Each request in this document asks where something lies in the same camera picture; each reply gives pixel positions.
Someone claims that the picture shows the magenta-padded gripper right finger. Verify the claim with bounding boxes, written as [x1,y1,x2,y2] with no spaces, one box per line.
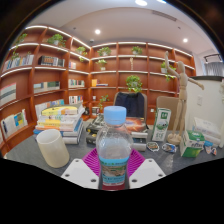
[128,148,167,190]

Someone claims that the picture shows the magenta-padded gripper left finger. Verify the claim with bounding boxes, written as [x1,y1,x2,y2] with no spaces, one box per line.
[60,148,101,190]

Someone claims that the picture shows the clear blue-capped water bottle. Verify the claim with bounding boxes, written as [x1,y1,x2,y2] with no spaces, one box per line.
[95,105,134,191]

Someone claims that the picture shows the small dark oval packet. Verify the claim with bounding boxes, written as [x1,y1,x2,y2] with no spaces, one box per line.
[146,141,161,153]

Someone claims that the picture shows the small blue-white packet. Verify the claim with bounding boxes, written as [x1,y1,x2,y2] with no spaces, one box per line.
[161,142,178,155]

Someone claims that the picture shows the cream plastic cup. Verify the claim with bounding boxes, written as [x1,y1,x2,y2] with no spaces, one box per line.
[36,128,71,169]

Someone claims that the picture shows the orange-covered book stack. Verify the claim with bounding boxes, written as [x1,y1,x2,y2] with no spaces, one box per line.
[124,116,150,152]

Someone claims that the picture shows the stack of dark books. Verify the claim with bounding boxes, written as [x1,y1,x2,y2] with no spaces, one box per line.
[85,114,107,146]

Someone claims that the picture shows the tall green-white milk carton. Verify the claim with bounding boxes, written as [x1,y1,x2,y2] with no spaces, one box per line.
[151,107,172,143]

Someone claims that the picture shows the short green-white carton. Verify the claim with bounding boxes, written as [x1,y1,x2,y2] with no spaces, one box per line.
[179,129,206,159]

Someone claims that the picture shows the stack of colourful books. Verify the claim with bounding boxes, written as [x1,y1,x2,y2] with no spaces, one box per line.
[32,102,86,146]

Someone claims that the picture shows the small blue-orange packet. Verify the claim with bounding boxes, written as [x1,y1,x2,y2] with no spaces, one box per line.
[203,141,219,157]

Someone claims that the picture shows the brown cardboard sheet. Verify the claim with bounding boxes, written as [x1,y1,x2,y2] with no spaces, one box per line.
[156,95,181,132]

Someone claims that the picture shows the dark office chair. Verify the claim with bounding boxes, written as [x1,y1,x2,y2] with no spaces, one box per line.
[112,91,149,124]

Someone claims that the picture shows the white paper box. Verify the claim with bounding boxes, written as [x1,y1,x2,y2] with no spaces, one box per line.
[192,116,222,145]

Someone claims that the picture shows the wooden artist mannequin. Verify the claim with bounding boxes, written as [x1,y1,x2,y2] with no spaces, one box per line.
[163,50,206,146]

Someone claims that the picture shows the grey window curtain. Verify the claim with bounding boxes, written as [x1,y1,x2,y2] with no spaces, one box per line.
[203,52,224,78]

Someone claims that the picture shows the round ceiling lights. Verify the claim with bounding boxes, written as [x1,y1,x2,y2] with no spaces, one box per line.
[93,0,189,44]

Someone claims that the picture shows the wooden wall shelf unit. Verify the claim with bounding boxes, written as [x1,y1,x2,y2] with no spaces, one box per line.
[0,24,197,158]

